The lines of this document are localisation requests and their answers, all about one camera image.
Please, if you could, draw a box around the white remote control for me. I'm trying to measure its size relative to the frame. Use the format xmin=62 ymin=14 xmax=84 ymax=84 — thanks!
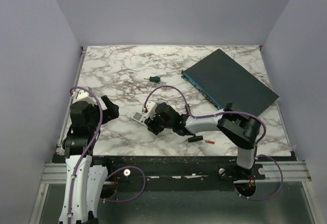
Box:
xmin=130 ymin=112 xmax=147 ymax=123

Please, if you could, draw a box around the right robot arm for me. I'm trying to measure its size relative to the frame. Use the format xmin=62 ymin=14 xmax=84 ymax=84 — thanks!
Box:
xmin=144 ymin=103 xmax=267 ymax=179

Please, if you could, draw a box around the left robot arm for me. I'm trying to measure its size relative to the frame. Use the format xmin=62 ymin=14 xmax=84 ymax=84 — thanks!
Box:
xmin=58 ymin=95 xmax=119 ymax=223

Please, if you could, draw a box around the black hammer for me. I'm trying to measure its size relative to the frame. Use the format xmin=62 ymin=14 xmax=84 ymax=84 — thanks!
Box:
xmin=185 ymin=104 xmax=203 ymax=143

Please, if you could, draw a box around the green stubby screwdriver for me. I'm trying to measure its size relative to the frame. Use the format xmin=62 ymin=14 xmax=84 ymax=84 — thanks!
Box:
xmin=145 ymin=76 xmax=161 ymax=83

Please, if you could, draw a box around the red battery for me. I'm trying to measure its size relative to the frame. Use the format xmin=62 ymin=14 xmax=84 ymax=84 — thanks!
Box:
xmin=204 ymin=140 xmax=215 ymax=144

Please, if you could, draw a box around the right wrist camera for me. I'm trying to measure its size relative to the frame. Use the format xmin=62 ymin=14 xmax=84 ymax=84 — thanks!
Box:
xmin=142 ymin=102 xmax=157 ymax=119

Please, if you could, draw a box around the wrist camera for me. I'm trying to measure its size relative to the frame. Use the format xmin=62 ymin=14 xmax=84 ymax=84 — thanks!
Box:
xmin=73 ymin=89 xmax=96 ymax=105
xmin=142 ymin=102 xmax=157 ymax=119

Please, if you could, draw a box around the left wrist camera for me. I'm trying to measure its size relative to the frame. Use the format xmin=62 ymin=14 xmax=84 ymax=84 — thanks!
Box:
xmin=73 ymin=89 xmax=96 ymax=105

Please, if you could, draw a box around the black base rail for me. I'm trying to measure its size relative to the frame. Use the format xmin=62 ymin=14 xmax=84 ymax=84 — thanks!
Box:
xmin=92 ymin=156 xmax=265 ymax=192

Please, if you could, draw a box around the dark network switch box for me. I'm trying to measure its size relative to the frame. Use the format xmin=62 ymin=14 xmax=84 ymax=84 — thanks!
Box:
xmin=182 ymin=49 xmax=278 ymax=116

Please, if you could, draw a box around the aluminium frame rail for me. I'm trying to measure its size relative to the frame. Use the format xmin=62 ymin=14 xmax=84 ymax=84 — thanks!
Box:
xmin=40 ymin=161 xmax=312 ymax=184

